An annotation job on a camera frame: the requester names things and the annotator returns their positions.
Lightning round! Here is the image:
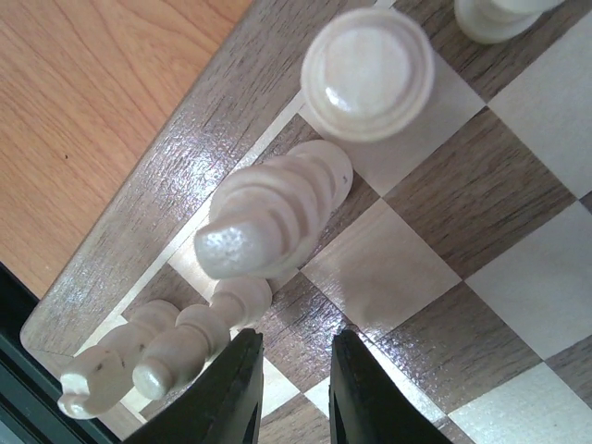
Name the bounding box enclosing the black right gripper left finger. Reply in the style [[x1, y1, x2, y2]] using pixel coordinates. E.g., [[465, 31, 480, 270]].
[[125, 328, 264, 444]]

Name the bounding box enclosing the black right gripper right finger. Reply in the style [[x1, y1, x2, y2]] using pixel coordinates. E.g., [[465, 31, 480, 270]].
[[329, 329, 450, 444]]

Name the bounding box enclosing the white chess bishop piece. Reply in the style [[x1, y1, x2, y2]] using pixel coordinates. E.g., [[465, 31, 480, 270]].
[[453, 0, 563, 44], [132, 277, 272, 400]]

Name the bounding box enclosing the white chess knight piece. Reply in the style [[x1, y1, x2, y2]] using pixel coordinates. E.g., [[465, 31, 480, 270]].
[[57, 300, 179, 420]]

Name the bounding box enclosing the white chess king piece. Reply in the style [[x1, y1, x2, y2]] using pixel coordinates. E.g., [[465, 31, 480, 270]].
[[194, 140, 353, 279]]

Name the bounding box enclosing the white chess queen piece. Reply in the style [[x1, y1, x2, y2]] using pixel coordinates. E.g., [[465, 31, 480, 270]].
[[300, 7, 436, 142]]

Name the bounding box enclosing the wooden chess board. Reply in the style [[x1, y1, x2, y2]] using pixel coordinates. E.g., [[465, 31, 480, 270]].
[[20, 1, 591, 443]]

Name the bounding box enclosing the black aluminium frame rail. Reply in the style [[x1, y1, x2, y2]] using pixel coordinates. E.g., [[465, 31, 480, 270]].
[[1, 265, 121, 443]]

